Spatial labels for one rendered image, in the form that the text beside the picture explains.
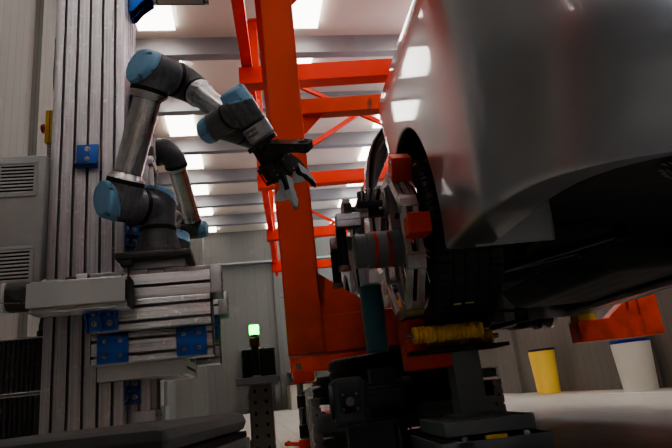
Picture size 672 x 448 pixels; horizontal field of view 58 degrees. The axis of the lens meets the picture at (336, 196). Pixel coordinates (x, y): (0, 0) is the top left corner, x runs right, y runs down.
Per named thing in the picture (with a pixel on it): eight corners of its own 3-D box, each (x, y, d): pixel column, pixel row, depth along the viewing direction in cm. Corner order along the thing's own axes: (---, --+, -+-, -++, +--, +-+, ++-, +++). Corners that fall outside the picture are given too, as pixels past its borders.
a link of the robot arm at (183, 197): (184, 131, 260) (211, 230, 280) (159, 134, 260) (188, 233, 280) (177, 140, 249) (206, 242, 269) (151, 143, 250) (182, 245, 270)
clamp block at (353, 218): (362, 224, 211) (360, 210, 213) (336, 227, 210) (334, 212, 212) (360, 228, 216) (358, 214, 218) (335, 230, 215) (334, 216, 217)
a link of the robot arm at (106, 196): (147, 228, 189) (190, 61, 191) (103, 221, 177) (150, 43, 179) (127, 221, 196) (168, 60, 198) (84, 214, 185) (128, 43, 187)
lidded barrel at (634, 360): (672, 388, 683) (658, 335, 701) (635, 392, 675) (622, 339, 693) (647, 389, 726) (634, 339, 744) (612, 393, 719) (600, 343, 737)
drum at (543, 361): (568, 391, 906) (558, 346, 927) (543, 394, 900) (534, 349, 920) (555, 392, 945) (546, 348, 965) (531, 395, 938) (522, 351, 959)
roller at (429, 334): (492, 335, 207) (489, 318, 208) (408, 344, 204) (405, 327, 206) (487, 337, 212) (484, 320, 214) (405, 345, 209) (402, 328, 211)
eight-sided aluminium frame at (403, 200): (435, 308, 196) (410, 154, 213) (415, 310, 195) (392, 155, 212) (405, 327, 247) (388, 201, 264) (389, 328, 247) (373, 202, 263)
